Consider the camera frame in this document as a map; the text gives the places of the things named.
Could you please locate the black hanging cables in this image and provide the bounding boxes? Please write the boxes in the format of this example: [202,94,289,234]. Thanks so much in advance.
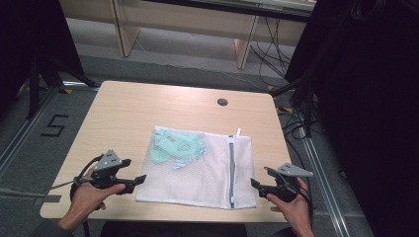
[249,15,297,87]

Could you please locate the light wooden desk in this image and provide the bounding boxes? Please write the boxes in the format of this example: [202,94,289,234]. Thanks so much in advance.
[58,0,318,71]

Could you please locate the aluminium floor rail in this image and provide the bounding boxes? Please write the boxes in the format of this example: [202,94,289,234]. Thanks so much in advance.
[295,121,352,237]
[0,80,101,179]

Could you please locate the grey tape strip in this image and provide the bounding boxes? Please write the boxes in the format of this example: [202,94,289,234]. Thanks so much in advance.
[33,195,62,207]

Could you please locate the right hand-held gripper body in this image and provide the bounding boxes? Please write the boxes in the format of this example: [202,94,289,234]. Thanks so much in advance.
[258,162,314,203]

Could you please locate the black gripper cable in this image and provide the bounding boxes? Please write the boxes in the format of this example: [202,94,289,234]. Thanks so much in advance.
[278,172,314,229]
[68,153,105,237]

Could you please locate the black curtain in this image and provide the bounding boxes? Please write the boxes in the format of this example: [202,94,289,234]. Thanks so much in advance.
[0,0,85,113]
[285,0,419,237]

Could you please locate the white mesh laundry bag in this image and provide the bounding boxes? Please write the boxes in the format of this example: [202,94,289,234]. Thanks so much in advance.
[135,124,258,210]

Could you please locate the person's dark lap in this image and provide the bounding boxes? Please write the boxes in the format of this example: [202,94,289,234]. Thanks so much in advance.
[100,220,249,237]

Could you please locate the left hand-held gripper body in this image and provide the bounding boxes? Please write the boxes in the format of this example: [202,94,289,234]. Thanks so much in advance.
[90,149,133,196]

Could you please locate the person's right hand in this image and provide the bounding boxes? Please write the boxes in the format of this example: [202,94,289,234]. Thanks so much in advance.
[266,177,314,235]

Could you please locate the black tripod stand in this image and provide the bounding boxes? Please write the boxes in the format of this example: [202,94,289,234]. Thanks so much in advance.
[270,65,319,138]
[27,54,99,120]

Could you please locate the black floor cables tangle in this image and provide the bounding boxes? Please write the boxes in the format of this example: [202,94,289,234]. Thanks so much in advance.
[276,104,318,156]

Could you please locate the mint green garment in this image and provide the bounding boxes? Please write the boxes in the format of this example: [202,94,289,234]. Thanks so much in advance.
[148,128,209,171]

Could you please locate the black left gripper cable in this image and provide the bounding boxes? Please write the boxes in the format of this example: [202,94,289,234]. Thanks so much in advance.
[68,153,105,237]

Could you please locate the grey braided cable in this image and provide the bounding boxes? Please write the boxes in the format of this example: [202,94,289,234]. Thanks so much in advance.
[0,177,95,199]

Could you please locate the person's left hand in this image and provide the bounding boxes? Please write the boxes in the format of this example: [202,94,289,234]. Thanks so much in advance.
[66,167,126,226]

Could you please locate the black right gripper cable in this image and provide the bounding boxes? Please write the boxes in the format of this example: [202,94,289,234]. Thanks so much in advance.
[278,172,314,229]

